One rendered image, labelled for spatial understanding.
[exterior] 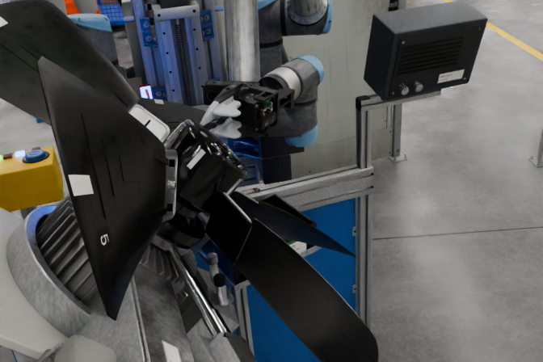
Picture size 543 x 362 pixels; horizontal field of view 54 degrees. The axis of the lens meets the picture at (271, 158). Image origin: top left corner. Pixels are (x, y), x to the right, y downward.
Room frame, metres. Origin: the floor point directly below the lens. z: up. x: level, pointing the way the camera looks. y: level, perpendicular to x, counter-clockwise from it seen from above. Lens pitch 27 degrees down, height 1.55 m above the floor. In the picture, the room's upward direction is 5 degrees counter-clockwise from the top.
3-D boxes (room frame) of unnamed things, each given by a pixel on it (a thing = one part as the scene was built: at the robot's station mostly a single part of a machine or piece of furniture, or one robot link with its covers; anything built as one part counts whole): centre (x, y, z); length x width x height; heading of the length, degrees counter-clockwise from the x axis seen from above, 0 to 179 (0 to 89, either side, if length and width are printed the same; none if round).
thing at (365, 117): (1.27, -0.25, 0.96); 0.03 x 0.03 x 0.20; 17
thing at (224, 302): (0.66, 0.10, 0.99); 0.02 x 0.02 x 0.06
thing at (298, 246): (1.00, 0.05, 0.85); 0.22 x 0.17 x 0.07; 121
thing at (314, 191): (1.14, 0.17, 0.82); 0.90 x 0.04 x 0.08; 107
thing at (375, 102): (1.30, -0.34, 1.04); 0.24 x 0.03 x 0.03; 107
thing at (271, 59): (1.62, -0.01, 1.09); 0.15 x 0.15 x 0.10
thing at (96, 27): (1.53, 0.49, 1.20); 0.13 x 0.12 x 0.14; 126
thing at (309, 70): (1.12, -0.07, 1.17); 0.11 x 0.08 x 0.09; 144
